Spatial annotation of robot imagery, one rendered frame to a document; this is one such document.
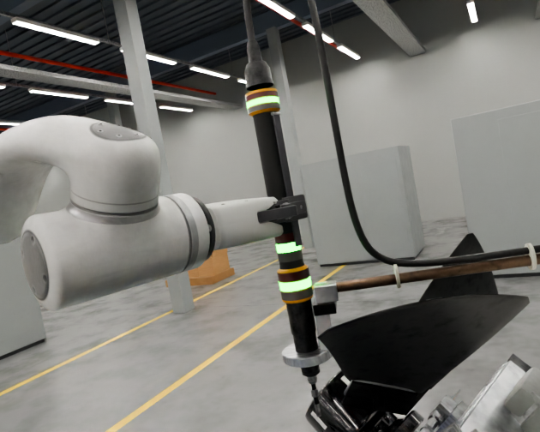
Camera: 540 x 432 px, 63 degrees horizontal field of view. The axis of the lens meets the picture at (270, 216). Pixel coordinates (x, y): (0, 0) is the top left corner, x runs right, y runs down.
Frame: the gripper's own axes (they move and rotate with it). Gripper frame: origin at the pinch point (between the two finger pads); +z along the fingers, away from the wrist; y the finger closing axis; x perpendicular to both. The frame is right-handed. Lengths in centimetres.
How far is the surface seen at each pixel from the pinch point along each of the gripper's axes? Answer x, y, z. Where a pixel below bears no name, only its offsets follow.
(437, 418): -43, 3, 28
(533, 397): -38, 18, 33
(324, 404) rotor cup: -30.0, -2.4, 4.3
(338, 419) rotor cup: -31.8, -0.3, 4.2
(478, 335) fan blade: -17.2, 21.3, 5.0
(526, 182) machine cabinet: -38, -103, 538
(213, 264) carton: -115, -649, 479
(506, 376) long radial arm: -40, 11, 42
